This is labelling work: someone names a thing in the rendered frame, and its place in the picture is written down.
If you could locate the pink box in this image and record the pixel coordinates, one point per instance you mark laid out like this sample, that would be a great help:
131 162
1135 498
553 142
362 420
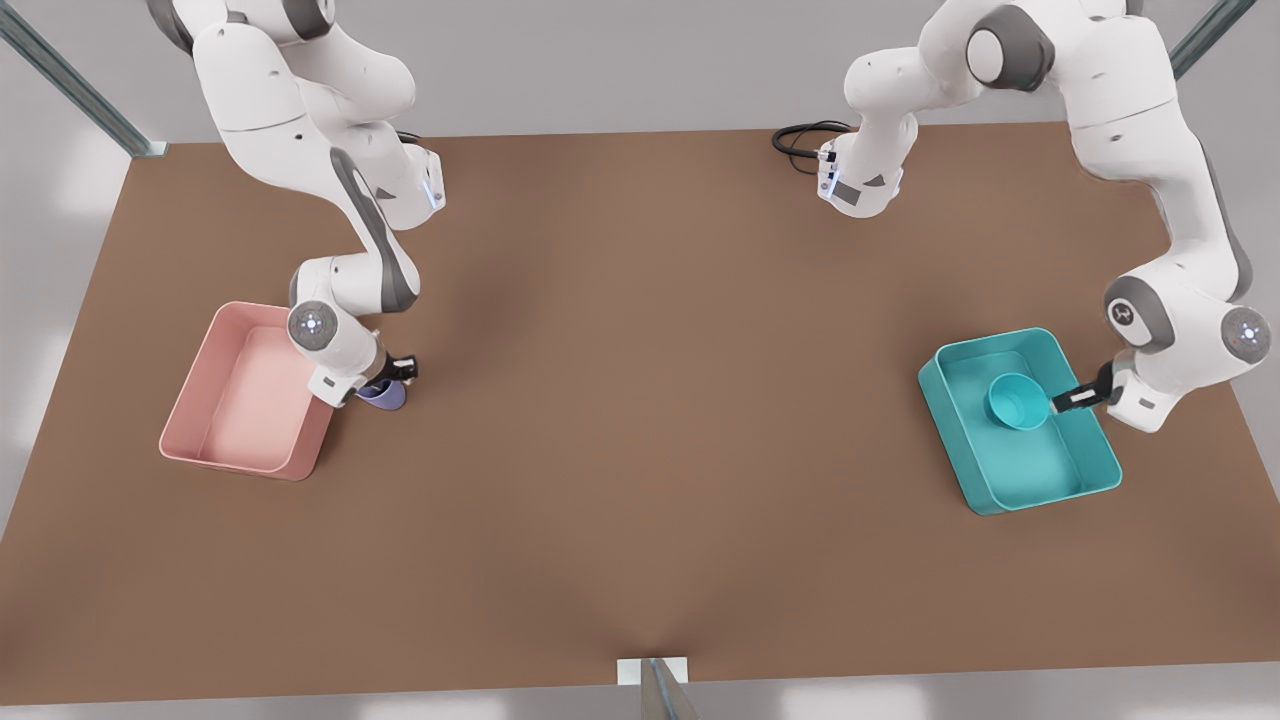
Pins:
250 395

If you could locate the teal box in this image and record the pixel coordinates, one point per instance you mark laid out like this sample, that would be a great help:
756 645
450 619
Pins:
1020 425

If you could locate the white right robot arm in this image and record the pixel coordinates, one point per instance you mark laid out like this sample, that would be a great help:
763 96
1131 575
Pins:
300 110

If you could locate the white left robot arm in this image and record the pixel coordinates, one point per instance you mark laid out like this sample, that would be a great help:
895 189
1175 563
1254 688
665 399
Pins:
1130 110

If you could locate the purple cup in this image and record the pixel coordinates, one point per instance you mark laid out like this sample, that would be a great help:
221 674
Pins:
384 396

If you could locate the silver frame post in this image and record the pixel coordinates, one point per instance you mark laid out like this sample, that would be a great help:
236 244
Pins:
70 80
1205 35
660 690

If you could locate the teal bowl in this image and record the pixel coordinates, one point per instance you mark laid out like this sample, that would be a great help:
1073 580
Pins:
1016 402

